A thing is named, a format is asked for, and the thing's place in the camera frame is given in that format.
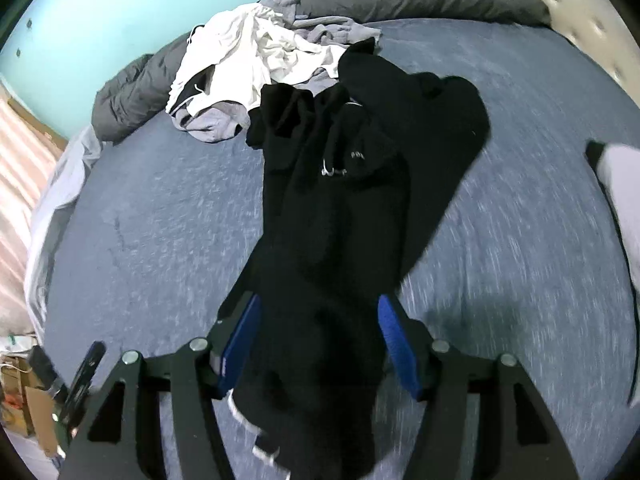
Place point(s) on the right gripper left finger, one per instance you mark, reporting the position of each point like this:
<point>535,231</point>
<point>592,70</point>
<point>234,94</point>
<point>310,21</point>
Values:
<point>147,403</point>

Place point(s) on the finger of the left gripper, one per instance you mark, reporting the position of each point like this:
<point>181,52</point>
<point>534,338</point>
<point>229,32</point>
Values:
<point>79,389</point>

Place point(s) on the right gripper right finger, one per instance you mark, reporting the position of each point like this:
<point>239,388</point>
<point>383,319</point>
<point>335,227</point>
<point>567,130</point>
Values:
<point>482,419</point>

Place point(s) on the black sweater white trim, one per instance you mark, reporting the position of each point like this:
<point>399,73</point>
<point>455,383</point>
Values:
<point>356,180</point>

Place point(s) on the cardboard box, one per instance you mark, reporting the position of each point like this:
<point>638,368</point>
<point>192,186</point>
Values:
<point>26,408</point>

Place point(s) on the blue patterned bed sheet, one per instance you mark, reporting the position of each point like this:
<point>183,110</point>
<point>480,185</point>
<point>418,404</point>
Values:
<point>527,260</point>

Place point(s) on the light grey blanket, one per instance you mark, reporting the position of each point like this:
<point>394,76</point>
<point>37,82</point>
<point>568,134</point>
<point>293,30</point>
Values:
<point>50,218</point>

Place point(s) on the pink curtain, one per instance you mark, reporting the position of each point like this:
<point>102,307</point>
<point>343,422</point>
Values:
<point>26,164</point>

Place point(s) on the folded lilac garment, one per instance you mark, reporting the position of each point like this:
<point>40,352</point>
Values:
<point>616,167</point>

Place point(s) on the grey sweatshirt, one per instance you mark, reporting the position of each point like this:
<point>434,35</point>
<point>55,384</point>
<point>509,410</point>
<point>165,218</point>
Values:
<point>226,119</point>

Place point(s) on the white garment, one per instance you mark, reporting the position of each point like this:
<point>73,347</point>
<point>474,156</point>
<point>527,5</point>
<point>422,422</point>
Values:
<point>237,52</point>

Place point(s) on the cream tufted headboard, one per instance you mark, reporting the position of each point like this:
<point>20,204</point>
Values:
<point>598,29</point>

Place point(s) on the wooden frame by wall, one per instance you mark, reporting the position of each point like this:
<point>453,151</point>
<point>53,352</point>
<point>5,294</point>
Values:
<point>51,139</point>

